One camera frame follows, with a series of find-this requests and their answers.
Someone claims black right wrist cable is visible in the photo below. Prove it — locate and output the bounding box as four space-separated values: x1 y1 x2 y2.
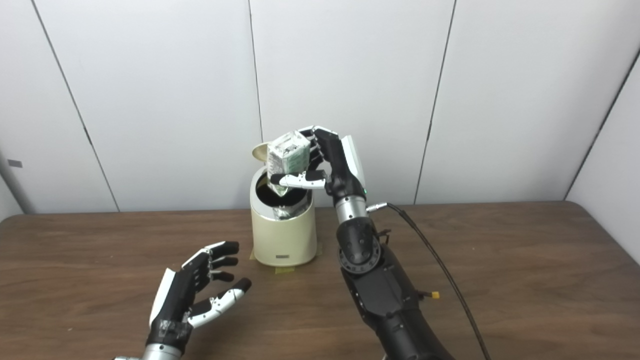
366 202 493 360

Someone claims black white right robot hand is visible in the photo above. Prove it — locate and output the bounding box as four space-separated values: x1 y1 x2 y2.
270 125 367 201

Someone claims white green milk carton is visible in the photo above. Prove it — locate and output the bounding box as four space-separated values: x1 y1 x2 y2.
266 131 311 197

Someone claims cream-colored cylindrical bin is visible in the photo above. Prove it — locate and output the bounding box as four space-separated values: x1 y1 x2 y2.
249 165 318 267

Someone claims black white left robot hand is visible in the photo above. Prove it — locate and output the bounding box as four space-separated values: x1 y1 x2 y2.
145 241 252 351

